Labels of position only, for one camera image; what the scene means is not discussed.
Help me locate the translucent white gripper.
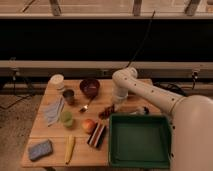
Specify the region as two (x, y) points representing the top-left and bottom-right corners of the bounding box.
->
(111, 85), (128, 107)

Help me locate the dark purple grape bunch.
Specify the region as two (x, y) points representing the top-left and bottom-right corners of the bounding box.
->
(99, 105), (115, 119)

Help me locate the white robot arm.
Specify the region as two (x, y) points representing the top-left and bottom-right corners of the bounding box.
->
(112, 67), (213, 171)

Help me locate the green plastic cup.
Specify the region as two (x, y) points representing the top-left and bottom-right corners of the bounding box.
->
(60, 111), (73, 127)

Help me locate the white lidded cup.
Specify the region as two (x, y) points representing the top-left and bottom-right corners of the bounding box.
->
(49, 74), (64, 90)

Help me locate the black white brush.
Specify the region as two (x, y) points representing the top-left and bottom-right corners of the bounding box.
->
(132, 106), (149, 115)

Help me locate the dark red bowl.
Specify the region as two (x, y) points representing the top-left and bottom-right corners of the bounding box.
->
(79, 78), (100, 98)

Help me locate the red apple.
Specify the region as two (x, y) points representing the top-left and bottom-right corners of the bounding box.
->
(82, 119), (96, 134)

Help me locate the green plastic tray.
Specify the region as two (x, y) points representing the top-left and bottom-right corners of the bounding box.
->
(108, 115), (171, 169)

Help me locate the striped black red block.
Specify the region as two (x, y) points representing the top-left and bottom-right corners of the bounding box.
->
(87, 123), (106, 148)

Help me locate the light blue folded cloth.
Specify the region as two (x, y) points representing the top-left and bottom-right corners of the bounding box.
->
(42, 98), (64, 126)

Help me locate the blue sponge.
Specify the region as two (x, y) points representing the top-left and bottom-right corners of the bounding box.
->
(28, 140), (53, 161)

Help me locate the black hanging cable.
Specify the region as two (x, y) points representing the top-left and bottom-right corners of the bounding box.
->
(124, 9), (157, 69)

